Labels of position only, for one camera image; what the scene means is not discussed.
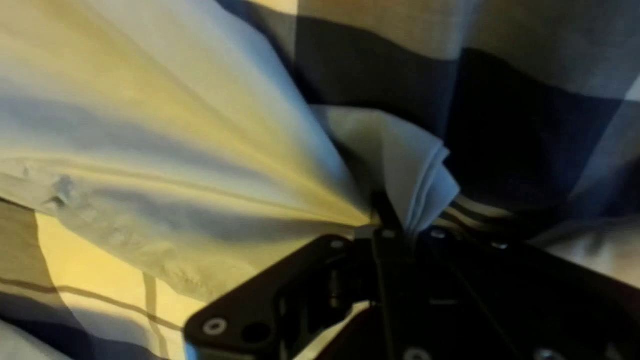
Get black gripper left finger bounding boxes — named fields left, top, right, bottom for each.
left=185, top=230, right=388, bottom=360

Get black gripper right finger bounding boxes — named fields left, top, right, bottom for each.
left=393, top=228, right=640, bottom=360

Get light grey cloth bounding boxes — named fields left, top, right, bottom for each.
left=0, top=0, right=458, bottom=299

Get plaid yellow grey comforter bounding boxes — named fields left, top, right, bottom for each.
left=0, top=0, right=640, bottom=360

